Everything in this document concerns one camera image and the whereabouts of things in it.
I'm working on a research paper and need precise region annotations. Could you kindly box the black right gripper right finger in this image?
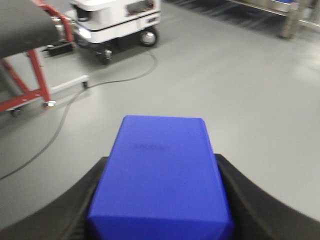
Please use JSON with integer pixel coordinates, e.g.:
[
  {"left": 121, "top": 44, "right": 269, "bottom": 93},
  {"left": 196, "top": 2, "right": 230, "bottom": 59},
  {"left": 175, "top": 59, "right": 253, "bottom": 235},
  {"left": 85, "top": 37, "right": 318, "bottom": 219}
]
[{"left": 215, "top": 154, "right": 320, "bottom": 240}]

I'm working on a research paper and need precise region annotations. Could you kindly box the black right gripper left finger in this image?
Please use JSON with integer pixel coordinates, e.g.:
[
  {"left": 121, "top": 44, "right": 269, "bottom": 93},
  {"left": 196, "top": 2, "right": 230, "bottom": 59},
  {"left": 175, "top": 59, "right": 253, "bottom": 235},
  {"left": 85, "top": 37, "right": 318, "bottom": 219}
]
[{"left": 0, "top": 156, "right": 108, "bottom": 240}]

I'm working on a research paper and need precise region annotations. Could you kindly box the red conveyor frame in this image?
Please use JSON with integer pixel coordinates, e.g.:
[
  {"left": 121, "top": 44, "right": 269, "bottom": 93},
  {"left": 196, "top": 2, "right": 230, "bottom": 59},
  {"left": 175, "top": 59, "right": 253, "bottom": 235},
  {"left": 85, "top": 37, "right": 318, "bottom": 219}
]
[{"left": 0, "top": 0, "right": 74, "bottom": 112}]

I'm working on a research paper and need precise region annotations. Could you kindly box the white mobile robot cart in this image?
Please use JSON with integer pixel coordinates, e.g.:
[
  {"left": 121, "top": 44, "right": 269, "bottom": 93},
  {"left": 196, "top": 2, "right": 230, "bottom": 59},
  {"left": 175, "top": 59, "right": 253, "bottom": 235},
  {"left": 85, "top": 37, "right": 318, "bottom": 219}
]
[{"left": 65, "top": 0, "right": 161, "bottom": 65}]

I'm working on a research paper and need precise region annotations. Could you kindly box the grey floor cable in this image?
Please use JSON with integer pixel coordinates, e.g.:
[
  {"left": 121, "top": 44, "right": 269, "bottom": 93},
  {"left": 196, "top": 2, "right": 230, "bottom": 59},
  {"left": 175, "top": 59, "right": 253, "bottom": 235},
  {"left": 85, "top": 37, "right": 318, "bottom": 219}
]
[{"left": 0, "top": 51, "right": 159, "bottom": 181}]

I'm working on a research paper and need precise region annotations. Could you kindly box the stainless steel shelf rack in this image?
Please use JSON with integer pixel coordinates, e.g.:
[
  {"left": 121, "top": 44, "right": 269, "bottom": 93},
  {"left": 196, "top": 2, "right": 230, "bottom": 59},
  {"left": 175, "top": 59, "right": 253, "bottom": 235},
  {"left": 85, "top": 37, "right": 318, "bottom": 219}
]
[{"left": 234, "top": 0, "right": 320, "bottom": 40}]

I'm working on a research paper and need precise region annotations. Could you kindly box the blue plastic block part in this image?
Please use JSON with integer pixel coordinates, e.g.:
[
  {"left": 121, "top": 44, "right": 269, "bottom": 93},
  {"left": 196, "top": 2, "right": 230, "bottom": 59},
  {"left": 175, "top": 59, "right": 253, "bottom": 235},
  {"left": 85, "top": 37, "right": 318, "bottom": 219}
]
[{"left": 86, "top": 115, "right": 235, "bottom": 240}]

